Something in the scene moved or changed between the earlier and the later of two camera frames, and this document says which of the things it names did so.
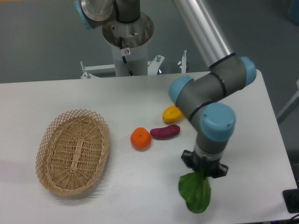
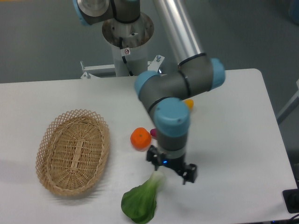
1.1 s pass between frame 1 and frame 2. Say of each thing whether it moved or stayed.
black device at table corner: stayed
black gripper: moved
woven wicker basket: stayed
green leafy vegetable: moved
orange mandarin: stayed
